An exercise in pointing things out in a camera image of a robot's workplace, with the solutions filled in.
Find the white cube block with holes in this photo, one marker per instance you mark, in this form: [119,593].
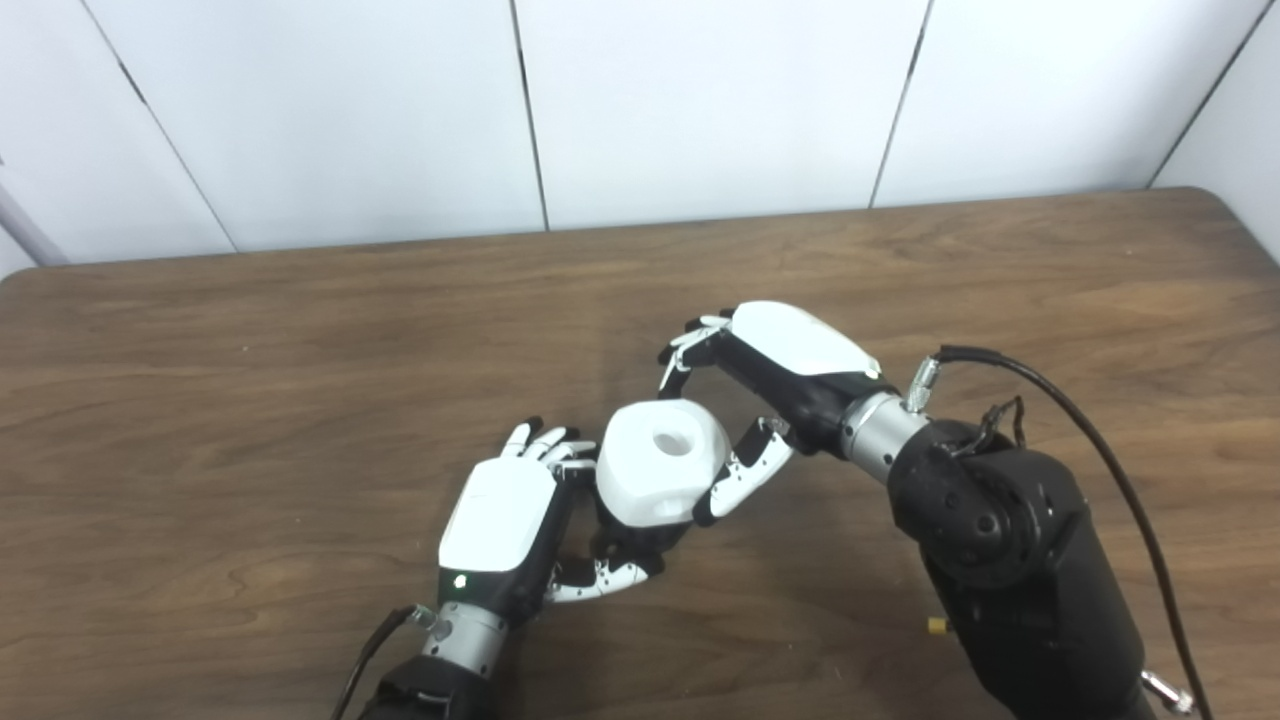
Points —
[640,480]

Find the grey wall post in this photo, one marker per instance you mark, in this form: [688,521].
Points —
[30,232]

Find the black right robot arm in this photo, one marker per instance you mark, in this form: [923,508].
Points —
[1000,560]

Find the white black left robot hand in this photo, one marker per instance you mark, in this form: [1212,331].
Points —
[495,520]

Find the black plastic holder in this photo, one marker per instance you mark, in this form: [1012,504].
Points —
[640,545]

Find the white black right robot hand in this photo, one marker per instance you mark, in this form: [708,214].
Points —
[800,345]

